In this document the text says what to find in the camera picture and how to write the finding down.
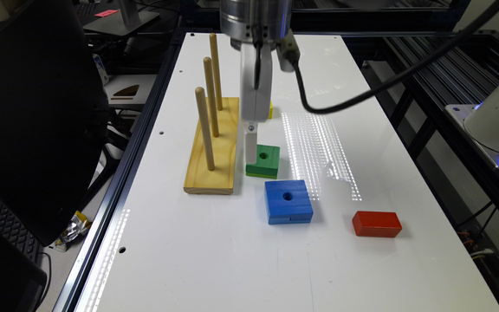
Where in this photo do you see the yellow wooden block with hole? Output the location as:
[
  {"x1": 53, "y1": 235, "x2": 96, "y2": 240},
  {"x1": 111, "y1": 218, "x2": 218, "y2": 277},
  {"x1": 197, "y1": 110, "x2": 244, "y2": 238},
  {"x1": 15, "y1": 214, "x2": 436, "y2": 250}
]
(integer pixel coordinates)
[{"x1": 268, "y1": 101, "x2": 274, "y2": 119}]

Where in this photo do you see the black monitor back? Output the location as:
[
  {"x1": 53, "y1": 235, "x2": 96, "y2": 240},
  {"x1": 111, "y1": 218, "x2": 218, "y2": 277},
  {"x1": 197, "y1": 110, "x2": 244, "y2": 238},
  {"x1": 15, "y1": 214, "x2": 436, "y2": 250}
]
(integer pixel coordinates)
[{"x1": 0, "y1": 0, "x2": 109, "y2": 245}]

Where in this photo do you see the green wooden block with hole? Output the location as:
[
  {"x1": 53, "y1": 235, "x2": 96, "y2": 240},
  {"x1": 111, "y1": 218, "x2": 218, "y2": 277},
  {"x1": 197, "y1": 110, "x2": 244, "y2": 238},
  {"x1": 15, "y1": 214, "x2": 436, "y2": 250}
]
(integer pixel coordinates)
[{"x1": 245, "y1": 145, "x2": 280, "y2": 179}]

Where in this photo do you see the crumpled foil wrapper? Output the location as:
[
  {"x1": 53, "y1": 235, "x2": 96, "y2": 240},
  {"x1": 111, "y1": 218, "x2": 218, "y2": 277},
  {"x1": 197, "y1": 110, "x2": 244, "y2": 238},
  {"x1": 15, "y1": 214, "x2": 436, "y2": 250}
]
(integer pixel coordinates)
[{"x1": 53, "y1": 211, "x2": 92, "y2": 251}]

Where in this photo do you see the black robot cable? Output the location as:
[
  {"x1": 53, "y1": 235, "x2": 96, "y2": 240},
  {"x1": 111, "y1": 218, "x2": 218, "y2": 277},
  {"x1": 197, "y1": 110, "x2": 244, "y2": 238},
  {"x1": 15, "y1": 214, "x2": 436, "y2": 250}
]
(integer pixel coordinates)
[{"x1": 275, "y1": 0, "x2": 499, "y2": 115}]

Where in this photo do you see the wooden peg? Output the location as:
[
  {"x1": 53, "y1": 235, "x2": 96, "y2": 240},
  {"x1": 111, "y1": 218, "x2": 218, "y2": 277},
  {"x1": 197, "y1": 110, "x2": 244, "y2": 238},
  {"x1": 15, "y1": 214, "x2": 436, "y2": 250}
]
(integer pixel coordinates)
[
  {"x1": 209, "y1": 33, "x2": 223, "y2": 111},
  {"x1": 195, "y1": 87, "x2": 215, "y2": 171},
  {"x1": 203, "y1": 57, "x2": 219, "y2": 138}
]

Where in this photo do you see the blue wooden block with hole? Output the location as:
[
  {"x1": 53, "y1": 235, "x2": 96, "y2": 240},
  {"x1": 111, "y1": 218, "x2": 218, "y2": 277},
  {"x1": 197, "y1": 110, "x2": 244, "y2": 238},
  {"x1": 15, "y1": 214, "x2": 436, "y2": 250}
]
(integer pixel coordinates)
[{"x1": 264, "y1": 180, "x2": 314, "y2": 224}]

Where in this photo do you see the black keyboard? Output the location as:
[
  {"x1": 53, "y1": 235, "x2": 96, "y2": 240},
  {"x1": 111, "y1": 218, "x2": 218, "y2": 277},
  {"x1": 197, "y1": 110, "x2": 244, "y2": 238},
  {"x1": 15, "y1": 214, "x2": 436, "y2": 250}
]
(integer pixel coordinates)
[{"x1": 0, "y1": 202, "x2": 43, "y2": 265}]

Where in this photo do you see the monitor stand base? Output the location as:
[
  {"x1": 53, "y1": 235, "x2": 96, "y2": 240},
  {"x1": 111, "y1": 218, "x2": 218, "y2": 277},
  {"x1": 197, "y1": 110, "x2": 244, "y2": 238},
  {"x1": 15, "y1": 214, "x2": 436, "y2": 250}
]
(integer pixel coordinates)
[{"x1": 83, "y1": 0, "x2": 160, "y2": 36}]

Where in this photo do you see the middle wooden peg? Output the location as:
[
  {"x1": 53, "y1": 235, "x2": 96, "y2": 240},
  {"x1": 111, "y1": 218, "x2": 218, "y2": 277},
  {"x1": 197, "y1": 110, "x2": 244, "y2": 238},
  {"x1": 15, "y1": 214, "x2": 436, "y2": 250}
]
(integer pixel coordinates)
[{"x1": 203, "y1": 57, "x2": 219, "y2": 138}]

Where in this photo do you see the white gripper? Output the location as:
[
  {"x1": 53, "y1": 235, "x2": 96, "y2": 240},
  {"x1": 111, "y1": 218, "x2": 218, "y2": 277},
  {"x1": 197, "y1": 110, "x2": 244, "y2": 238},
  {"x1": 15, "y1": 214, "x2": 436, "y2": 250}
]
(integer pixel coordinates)
[{"x1": 240, "y1": 42, "x2": 272, "y2": 164}]

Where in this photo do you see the pink sticky note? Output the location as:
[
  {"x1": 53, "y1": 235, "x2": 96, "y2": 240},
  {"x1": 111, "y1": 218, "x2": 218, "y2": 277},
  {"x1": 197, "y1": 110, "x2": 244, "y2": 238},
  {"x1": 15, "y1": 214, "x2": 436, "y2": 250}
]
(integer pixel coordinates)
[{"x1": 94, "y1": 10, "x2": 119, "y2": 17}]

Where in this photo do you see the front wooden peg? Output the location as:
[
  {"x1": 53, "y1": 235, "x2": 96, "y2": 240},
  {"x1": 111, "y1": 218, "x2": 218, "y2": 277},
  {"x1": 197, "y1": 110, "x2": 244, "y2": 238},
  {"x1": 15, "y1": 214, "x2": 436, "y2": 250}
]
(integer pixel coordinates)
[{"x1": 195, "y1": 87, "x2": 215, "y2": 171}]

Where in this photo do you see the red wooden block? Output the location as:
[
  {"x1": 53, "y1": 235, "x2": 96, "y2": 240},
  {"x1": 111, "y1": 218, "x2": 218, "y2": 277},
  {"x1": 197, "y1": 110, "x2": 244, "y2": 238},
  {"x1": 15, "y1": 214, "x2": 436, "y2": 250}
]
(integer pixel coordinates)
[{"x1": 352, "y1": 211, "x2": 403, "y2": 237}]

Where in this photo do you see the wooden peg base board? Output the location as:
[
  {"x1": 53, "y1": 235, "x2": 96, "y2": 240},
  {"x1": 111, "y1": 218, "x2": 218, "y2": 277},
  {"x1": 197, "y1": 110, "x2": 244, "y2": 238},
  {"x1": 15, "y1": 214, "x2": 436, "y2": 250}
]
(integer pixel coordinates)
[{"x1": 184, "y1": 97, "x2": 239, "y2": 195}]

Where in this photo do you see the rear wooden peg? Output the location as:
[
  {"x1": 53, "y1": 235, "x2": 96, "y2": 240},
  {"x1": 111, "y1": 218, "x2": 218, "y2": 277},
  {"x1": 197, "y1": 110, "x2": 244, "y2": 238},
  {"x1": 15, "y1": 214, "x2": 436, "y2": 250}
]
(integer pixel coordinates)
[{"x1": 209, "y1": 33, "x2": 223, "y2": 111}]

